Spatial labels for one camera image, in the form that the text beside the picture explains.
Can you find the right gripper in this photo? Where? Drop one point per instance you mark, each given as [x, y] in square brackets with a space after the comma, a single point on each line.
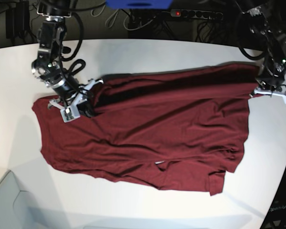
[72, 93]

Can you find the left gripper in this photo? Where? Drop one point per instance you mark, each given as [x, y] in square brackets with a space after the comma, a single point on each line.
[272, 86]

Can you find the dark red t-shirt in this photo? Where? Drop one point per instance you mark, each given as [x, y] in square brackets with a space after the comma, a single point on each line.
[171, 131]

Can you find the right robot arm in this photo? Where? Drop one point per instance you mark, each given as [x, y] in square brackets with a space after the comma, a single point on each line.
[56, 65]

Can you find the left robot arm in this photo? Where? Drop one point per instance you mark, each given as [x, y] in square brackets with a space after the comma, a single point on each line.
[266, 24]

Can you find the black power strip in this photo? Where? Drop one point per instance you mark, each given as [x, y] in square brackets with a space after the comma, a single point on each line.
[197, 14]

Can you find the blue box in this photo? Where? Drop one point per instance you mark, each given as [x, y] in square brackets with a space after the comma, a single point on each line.
[139, 4]

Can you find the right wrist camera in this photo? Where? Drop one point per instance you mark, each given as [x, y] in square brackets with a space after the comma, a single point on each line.
[70, 113]

